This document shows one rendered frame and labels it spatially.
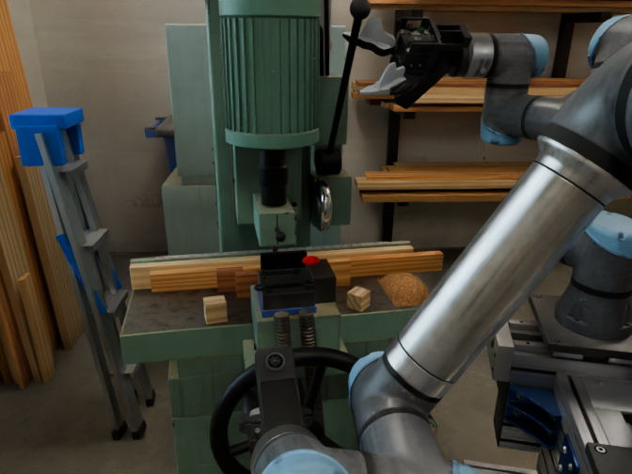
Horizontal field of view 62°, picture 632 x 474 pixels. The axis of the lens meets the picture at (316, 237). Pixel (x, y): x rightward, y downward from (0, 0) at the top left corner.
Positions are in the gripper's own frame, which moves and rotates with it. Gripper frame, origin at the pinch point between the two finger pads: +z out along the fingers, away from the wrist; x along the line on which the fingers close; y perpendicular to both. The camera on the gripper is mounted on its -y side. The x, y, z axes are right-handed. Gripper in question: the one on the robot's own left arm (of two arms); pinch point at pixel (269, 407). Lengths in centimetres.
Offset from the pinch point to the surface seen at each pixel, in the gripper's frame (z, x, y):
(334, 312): 10.1, 12.5, -12.1
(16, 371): 161, -90, 1
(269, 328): 10.2, 1.6, -10.5
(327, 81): 30, 20, -62
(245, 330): 21.3, -1.7, -10.3
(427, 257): 32, 39, -22
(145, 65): 224, -41, -163
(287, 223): 23.3, 7.7, -29.8
